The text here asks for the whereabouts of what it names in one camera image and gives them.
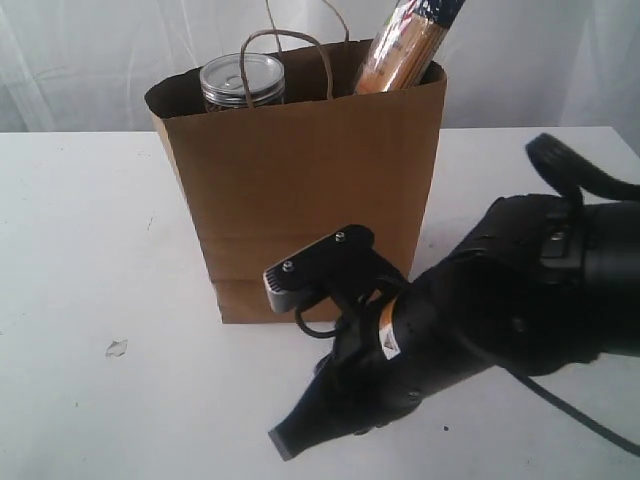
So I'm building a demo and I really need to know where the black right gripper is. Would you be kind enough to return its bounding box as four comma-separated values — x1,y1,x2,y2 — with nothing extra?
269,279,480,459

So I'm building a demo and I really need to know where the large brown paper bag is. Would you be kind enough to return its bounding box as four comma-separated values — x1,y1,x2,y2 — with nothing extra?
144,40,447,324

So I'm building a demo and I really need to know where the spaghetti packet dark blue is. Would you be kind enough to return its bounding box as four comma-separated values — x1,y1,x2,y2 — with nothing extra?
354,0,465,94

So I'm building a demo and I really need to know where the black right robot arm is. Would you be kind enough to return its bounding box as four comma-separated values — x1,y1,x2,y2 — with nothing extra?
264,195,639,460

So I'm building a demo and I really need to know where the clear plastic scrap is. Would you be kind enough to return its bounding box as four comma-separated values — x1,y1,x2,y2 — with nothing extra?
105,339,128,358

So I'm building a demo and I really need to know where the black cable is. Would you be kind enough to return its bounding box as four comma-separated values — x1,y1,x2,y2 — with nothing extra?
294,132,640,451

